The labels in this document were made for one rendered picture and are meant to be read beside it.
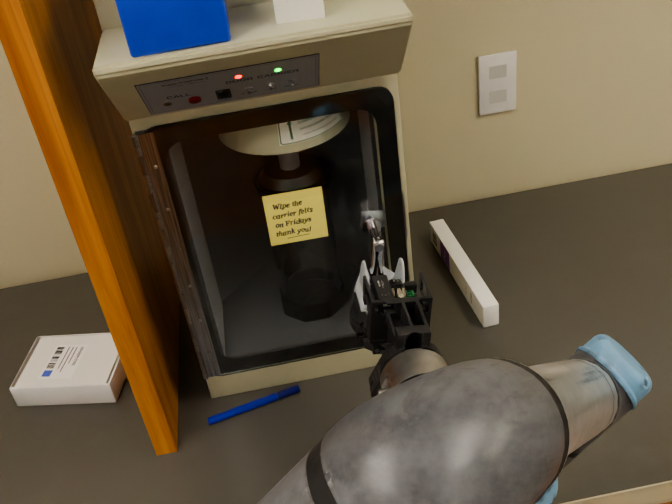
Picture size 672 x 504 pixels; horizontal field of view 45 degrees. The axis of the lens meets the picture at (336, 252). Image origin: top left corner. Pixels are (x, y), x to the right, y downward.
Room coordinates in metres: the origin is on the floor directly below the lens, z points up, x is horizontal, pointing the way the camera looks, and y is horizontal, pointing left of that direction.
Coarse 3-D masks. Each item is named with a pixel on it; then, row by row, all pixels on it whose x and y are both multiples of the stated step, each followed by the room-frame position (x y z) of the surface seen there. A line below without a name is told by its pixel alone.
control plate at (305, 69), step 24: (216, 72) 0.79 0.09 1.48; (240, 72) 0.80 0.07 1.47; (264, 72) 0.81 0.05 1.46; (288, 72) 0.81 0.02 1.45; (312, 72) 0.82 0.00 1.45; (144, 96) 0.80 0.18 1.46; (168, 96) 0.81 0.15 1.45; (192, 96) 0.82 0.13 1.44; (216, 96) 0.83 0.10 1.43; (240, 96) 0.84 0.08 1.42
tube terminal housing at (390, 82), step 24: (96, 0) 0.87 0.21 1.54; (240, 0) 0.88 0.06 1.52; (264, 0) 0.88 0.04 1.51; (120, 24) 0.87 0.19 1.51; (288, 96) 0.88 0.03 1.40; (312, 96) 0.89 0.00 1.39; (144, 120) 0.87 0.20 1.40; (168, 120) 0.87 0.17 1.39; (408, 216) 0.89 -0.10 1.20; (408, 240) 0.89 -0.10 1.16; (312, 360) 0.88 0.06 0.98; (336, 360) 0.88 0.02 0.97; (360, 360) 0.89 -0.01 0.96; (216, 384) 0.87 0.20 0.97; (240, 384) 0.87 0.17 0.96; (264, 384) 0.88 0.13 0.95
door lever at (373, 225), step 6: (366, 222) 0.88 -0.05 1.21; (372, 222) 0.88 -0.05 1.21; (378, 222) 0.88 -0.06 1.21; (366, 228) 0.88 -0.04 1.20; (372, 228) 0.86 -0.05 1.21; (378, 228) 0.88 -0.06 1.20; (372, 234) 0.85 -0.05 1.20; (378, 234) 0.85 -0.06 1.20; (372, 240) 0.84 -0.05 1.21; (378, 240) 0.83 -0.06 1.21; (372, 246) 0.83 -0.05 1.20; (378, 246) 0.83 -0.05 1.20; (372, 252) 0.83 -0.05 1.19; (378, 252) 0.83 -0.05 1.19; (372, 258) 0.83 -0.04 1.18; (378, 258) 0.83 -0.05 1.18; (372, 264) 0.83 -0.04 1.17; (378, 264) 0.83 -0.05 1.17; (372, 270) 0.83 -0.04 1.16; (378, 270) 0.83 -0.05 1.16
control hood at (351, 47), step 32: (352, 0) 0.84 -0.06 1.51; (384, 0) 0.83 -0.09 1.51; (256, 32) 0.79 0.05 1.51; (288, 32) 0.78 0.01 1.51; (320, 32) 0.77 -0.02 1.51; (352, 32) 0.78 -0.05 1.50; (384, 32) 0.78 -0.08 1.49; (96, 64) 0.77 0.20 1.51; (128, 64) 0.76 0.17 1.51; (160, 64) 0.76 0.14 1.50; (192, 64) 0.77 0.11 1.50; (224, 64) 0.78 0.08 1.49; (320, 64) 0.82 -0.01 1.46; (352, 64) 0.83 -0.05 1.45; (384, 64) 0.84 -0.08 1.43; (128, 96) 0.80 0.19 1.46; (256, 96) 0.85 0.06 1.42
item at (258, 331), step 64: (192, 128) 0.87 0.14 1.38; (256, 128) 0.87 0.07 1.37; (320, 128) 0.88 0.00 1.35; (384, 128) 0.88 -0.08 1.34; (192, 192) 0.86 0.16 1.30; (256, 192) 0.87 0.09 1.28; (384, 192) 0.88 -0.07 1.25; (192, 256) 0.86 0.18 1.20; (256, 256) 0.87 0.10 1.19; (320, 256) 0.87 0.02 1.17; (384, 256) 0.88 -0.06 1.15; (256, 320) 0.87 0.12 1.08; (320, 320) 0.87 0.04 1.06
